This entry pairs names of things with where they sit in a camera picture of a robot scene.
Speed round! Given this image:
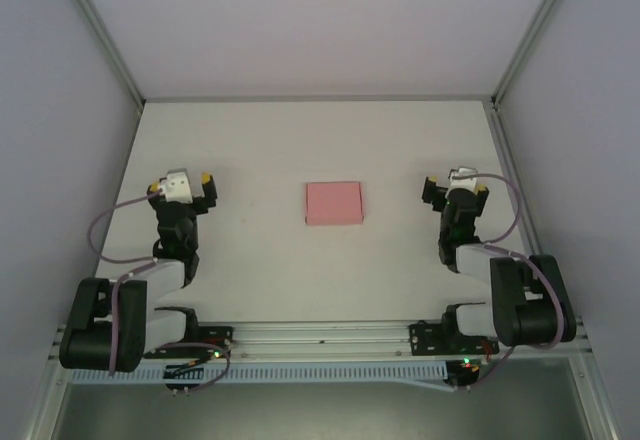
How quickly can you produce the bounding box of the pink cloth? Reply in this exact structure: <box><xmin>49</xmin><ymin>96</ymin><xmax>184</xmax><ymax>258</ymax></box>
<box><xmin>303</xmin><ymin>181</ymin><xmax>365</xmax><ymax>226</ymax></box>

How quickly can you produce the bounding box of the aluminium mounting rail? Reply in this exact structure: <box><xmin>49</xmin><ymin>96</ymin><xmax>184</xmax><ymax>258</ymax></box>
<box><xmin>49</xmin><ymin>314</ymin><xmax>594</xmax><ymax>361</ymax></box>

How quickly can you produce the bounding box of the black left controller board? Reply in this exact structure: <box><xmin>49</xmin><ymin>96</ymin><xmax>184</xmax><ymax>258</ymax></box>
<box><xmin>163</xmin><ymin>362</ymin><xmax>206</xmax><ymax>387</ymax></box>

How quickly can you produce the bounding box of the black right controller board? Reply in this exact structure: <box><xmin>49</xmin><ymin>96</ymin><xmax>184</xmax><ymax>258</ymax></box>
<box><xmin>447</xmin><ymin>357</ymin><xmax>484</xmax><ymax>390</ymax></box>

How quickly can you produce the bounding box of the aluminium corner post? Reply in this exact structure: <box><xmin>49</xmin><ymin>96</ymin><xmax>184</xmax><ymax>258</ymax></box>
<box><xmin>489</xmin><ymin>0</ymin><xmax>586</xmax><ymax>111</ymax></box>
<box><xmin>52</xmin><ymin>0</ymin><xmax>146</xmax><ymax>110</ymax></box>

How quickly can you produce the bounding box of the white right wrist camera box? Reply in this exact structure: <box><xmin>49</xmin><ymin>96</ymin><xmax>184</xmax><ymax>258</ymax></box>
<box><xmin>446</xmin><ymin>166</ymin><xmax>479</xmax><ymax>194</ymax></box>

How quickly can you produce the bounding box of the grey metal panel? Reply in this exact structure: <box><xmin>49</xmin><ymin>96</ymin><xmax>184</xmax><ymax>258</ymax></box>
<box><xmin>52</xmin><ymin>382</ymin><xmax>599</xmax><ymax>440</ymax></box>

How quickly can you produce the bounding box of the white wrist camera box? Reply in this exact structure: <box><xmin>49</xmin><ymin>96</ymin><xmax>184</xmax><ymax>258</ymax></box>
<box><xmin>158</xmin><ymin>168</ymin><xmax>194</xmax><ymax>204</ymax></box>
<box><xmin>446</xmin><ymin>166</ymin><xmax>479</xmax><ymax>194</ymax></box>

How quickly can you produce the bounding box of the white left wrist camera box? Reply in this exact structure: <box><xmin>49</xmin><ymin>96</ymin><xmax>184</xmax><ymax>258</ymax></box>
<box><xmin>158</xmin><ymin>168</ymin><xmax>194</xmax><ymax>204</ymax></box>

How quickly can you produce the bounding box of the black controller board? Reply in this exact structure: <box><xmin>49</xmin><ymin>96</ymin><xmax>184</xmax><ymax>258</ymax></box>
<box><xmin>163</xmin><ymin>362</ymin><xmax>206</xmax><ymax>387</ymax></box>
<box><xmin>447</xmin><ymin>357</ymin><xmax>484</xmax><ymax>390</ymax></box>

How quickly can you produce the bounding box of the aluminium left corner post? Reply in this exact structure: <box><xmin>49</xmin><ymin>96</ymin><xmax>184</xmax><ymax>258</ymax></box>
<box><xmin>52</xmin><ymin>0</ymin><xmax>146</xmax><ymax>110</ymax></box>

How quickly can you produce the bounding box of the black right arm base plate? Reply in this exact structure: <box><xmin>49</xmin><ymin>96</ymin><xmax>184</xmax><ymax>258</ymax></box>
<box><xmin>408</xmin><ymin>320</ymin><xmax>500</xmax><ymax>357</ymax></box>

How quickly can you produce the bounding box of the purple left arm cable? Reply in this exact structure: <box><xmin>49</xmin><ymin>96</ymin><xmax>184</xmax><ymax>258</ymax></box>
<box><xmin>88</xmin><ymin>194</ymin><xmax>231</xmax><ymax>392</ymax></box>

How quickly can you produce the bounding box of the aluminium side rail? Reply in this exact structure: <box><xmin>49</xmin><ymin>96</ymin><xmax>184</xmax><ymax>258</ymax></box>
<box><xmin>488</xmin><ymin>102</ymin><xmax>559</xmax><ymax>319</ymax></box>

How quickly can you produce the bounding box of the aluminium right corner post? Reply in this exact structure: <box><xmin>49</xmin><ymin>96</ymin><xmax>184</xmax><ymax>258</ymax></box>
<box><xmin>489</xmin><ymin>0</ymin><xmax>586</xmax><ymax>111</ymax></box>

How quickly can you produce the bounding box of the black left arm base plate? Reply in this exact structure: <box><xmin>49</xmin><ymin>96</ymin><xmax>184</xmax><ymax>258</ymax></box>
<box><xmin>143</xmin><ymin>324</ymin><xmax>236</xmax><ymax>360</ymax></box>

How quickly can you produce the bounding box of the white slotted cable duct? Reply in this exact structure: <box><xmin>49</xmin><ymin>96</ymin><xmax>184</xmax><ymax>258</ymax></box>
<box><xmin>67</xmin><ymin>359</ymin><xmax>449</xmax><ymax>387</ymax></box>

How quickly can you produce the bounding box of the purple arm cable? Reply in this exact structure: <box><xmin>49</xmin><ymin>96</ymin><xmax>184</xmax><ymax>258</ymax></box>
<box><xmin>88</xmin><ymin>194</ymin><xmax>231</xmax><ymax>392</ymax></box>
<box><xmin>452</xmin><ymin>173</ymin><xmax>576</xmax><ymax>391</ymax></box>

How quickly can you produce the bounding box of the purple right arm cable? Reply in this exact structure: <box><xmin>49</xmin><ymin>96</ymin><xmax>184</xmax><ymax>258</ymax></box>
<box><xmin>452</xmin><ymin>173</ymin><xmax>576</xmax><ymax>391</ymax></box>

